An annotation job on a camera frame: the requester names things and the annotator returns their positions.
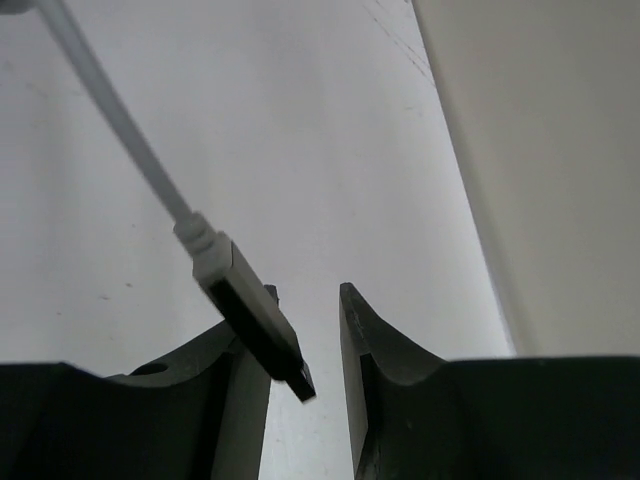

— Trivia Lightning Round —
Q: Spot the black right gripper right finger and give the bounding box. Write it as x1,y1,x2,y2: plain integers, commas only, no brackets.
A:
339,283,639,479

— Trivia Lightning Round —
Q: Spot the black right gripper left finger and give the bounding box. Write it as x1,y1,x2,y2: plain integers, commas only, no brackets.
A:
1,287,271,479

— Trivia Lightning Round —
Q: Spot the grey headphone cable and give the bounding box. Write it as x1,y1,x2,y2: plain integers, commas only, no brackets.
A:
34,0,319,404

